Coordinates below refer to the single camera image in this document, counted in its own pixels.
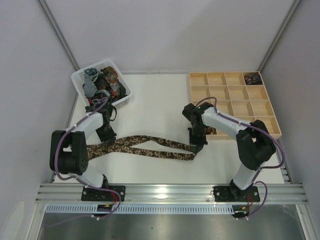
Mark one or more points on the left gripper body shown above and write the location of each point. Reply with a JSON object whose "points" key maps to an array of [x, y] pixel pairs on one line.
{"points": [[106, 135]]}

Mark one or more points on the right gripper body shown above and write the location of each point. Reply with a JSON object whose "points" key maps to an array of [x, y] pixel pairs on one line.
{"points": [[198, 140]]}

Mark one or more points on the brown floral tie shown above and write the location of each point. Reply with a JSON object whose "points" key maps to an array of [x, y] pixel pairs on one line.
{"points": [[132, 145]]}

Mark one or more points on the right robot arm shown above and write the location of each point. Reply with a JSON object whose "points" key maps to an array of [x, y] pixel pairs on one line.
{"points": [[254, 143]]}

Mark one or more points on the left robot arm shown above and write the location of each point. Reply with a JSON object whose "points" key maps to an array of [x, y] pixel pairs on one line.
{"points": [[69, 156]]}

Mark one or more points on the rolled red patterned tie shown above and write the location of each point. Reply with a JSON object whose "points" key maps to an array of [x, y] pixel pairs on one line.
{"points": [[211, 131]]}

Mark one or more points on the dark green tie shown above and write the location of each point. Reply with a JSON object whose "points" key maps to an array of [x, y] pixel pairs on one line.
{"points": [[122, 90]]}

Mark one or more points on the brown orange patterned tie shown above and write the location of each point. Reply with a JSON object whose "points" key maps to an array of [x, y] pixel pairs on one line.
{"points": [[111, 76]]}

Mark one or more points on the grey patterned tie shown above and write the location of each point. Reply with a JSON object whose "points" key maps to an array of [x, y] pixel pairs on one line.
{"points": [[95, 86]]}

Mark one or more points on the wooden compartment tray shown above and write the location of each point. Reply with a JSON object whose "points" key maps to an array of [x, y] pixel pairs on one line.
{"points": [[234, 97]]}

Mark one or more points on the white plastic basket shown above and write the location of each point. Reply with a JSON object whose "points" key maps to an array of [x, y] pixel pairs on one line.
{"points": [[78, 79]]}

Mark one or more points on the rolled dark floral tie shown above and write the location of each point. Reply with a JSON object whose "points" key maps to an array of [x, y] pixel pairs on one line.
{"points": [[253, 78]]}

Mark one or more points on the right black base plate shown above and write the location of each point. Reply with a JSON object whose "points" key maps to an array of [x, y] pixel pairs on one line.
{"points": [[224, 193]]}

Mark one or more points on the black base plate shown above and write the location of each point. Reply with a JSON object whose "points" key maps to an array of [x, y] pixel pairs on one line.
{"points": [[115, 193], [224, 193]]}

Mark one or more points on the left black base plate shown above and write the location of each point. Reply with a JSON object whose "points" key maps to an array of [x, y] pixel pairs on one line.
{"points": [[115, 193]]}

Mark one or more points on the white slotted cable duct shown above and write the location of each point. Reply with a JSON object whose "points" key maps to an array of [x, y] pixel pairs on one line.
{"points": [[103, 209]]}

